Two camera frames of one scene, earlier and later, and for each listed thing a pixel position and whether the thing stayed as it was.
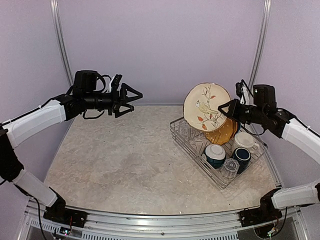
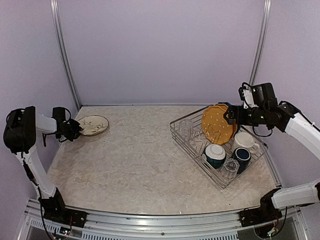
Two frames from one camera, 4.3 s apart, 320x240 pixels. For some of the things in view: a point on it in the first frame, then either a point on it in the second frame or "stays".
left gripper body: x=103 y=102 → x=69 y=131
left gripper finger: x=118 y=113 → x=77 y=128
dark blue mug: x=243 y=156 stays
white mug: x=245 y=140 stays
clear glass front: x=230 y=166 stays
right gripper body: x=256 y=115 stays
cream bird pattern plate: x=200 y=106 → x=93 y=124
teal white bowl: x=215 y=154 stays
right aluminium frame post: x=262 y=43 stays
